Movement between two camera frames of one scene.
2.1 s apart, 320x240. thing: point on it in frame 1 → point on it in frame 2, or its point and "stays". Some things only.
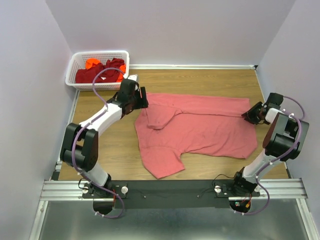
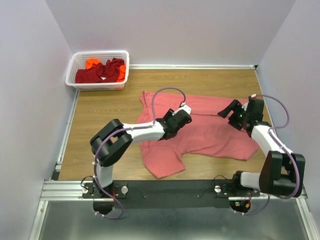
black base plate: (171, 194) stays
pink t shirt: (170, 125) stays
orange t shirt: (90, 62) stays
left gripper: (143, 97) → (184, 117)
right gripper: (253, 113) → (235, 113)
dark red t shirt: (87, 75) stays
